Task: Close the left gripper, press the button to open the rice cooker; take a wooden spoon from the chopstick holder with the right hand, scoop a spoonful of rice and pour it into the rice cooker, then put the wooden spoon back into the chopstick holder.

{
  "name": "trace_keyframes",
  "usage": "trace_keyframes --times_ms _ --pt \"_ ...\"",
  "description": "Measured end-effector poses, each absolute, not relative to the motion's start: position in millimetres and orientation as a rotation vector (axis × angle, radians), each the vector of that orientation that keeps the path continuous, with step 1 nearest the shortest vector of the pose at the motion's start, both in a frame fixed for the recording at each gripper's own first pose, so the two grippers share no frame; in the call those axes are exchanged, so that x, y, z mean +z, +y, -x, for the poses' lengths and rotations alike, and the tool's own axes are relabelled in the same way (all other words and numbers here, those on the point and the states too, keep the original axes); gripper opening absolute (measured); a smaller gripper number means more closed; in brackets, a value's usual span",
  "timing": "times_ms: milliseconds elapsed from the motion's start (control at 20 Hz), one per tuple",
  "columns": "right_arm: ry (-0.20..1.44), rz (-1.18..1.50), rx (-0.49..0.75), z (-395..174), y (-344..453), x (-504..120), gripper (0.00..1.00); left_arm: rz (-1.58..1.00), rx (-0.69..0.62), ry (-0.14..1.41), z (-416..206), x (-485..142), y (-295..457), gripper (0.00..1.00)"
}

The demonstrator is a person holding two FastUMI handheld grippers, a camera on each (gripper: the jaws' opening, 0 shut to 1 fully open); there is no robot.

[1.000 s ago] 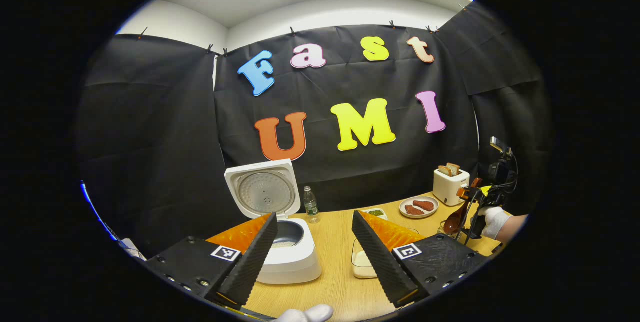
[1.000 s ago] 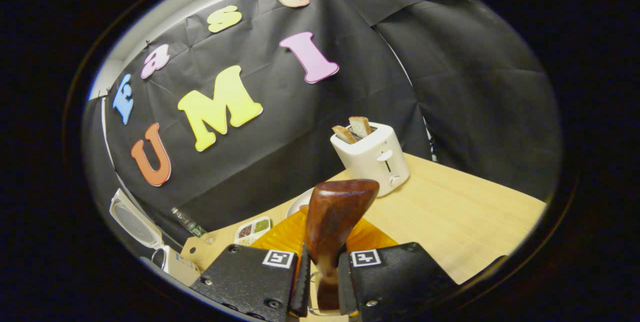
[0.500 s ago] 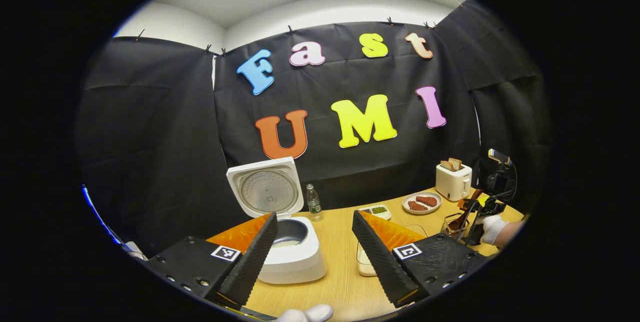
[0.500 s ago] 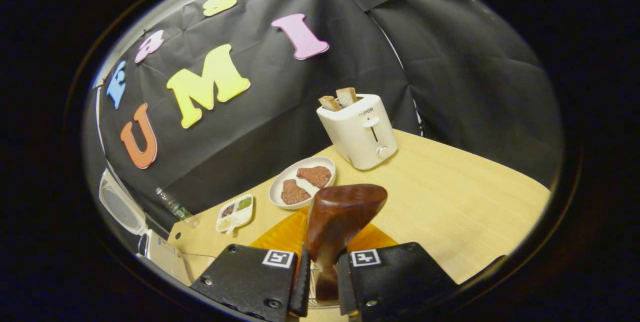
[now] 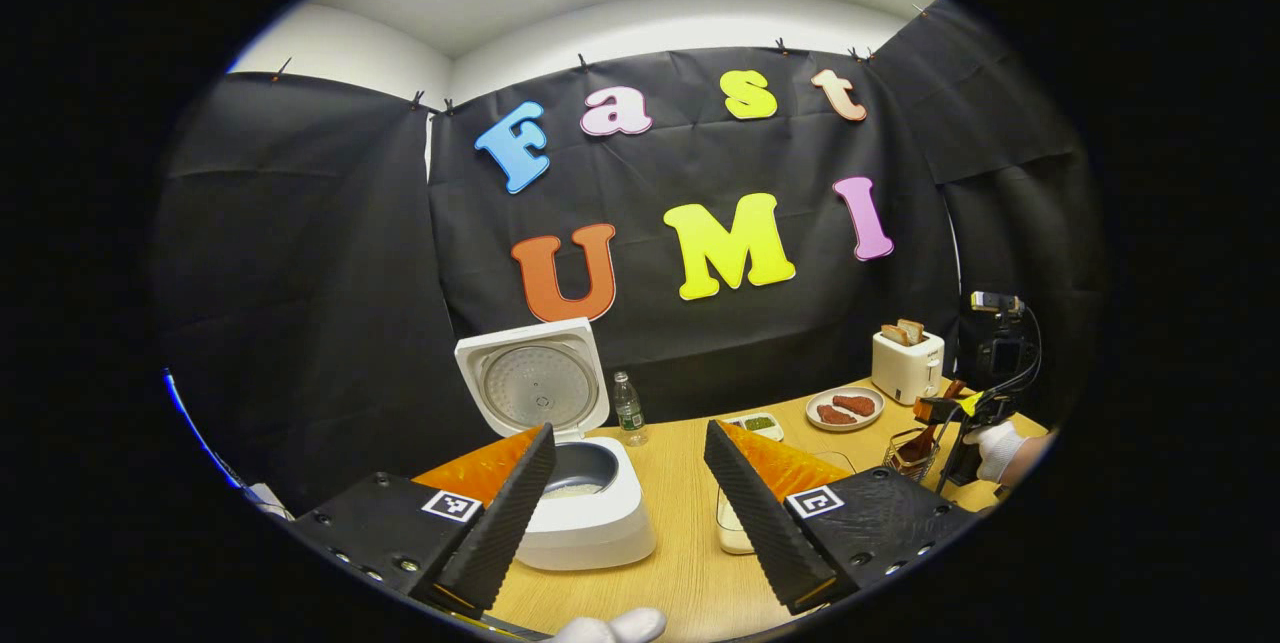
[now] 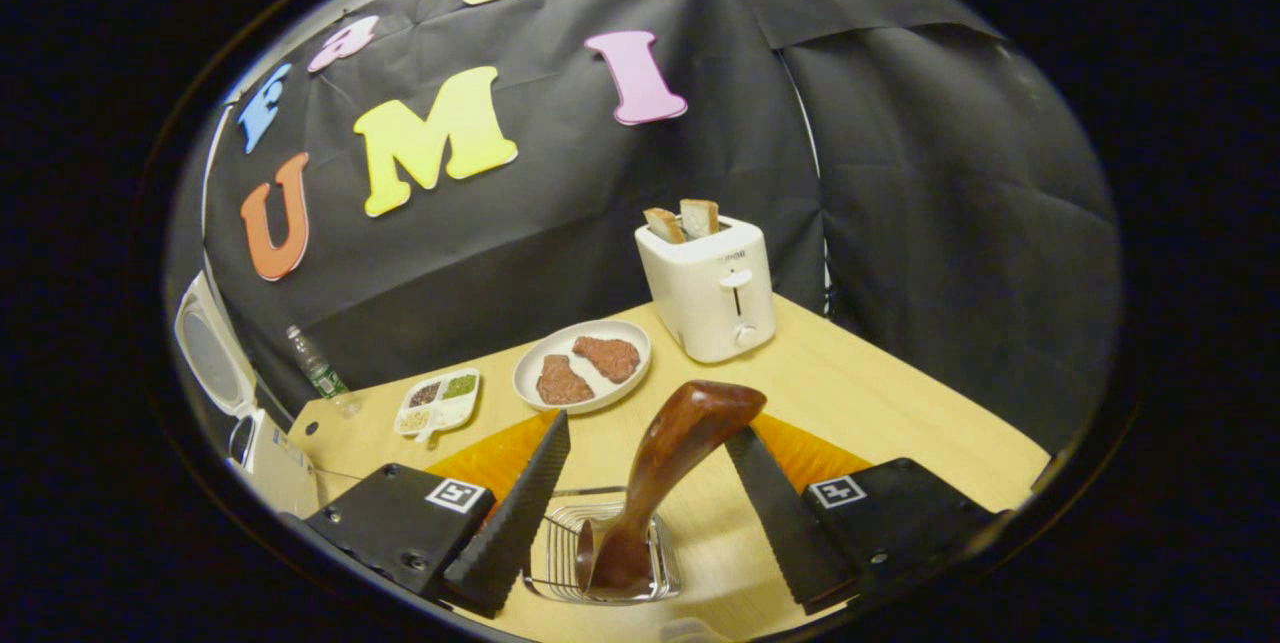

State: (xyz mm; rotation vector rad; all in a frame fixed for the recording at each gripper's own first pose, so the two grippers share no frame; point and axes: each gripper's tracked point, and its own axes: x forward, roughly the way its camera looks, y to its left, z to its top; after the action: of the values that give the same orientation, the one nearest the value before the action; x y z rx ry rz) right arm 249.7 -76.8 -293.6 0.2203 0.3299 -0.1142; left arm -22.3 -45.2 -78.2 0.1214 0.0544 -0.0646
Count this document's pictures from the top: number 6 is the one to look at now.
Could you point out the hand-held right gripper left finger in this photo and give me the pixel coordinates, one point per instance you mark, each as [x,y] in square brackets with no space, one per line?
[515,533]

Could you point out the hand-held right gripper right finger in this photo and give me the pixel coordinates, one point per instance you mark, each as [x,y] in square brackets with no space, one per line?
[785,533]

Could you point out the brown wooden spoon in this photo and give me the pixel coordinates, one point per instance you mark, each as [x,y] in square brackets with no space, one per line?
[670,453]

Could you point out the white rice cooker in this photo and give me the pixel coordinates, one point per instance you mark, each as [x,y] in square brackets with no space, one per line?
[215,363]

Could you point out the white divided grain dish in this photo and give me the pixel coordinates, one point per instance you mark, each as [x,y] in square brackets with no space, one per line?
[440,418]

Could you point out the brown meat piece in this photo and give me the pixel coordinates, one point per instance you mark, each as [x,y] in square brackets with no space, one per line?
[608,358]
[562,383]

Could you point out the white round plate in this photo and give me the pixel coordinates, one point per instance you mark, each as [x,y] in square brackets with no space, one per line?
[625,388]

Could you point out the white toaster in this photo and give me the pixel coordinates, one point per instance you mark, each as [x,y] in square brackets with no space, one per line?
[705,308]

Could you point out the clear water bottle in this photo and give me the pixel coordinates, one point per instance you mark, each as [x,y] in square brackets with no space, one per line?
[322,375]

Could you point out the bread slice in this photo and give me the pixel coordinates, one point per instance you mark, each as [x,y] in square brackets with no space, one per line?
[664,225]
[699,219]

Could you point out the black backdrop cloth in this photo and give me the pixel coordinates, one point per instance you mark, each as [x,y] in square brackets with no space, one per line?
[900,223]

